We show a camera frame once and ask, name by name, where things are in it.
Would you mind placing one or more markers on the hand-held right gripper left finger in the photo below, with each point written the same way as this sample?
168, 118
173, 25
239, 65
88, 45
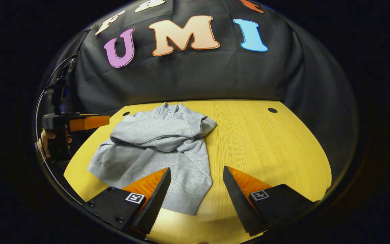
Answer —
154, 205

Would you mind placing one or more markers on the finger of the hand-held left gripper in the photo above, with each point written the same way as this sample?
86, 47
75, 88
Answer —
88, 123

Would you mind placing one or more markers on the grey zip-neck sweatshirt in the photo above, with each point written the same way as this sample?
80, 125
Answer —
154, 135

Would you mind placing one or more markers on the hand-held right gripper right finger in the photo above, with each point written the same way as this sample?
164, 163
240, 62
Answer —
240, 203

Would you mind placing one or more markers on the black backdrop cloth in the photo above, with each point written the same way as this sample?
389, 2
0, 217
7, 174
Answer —
198, 74

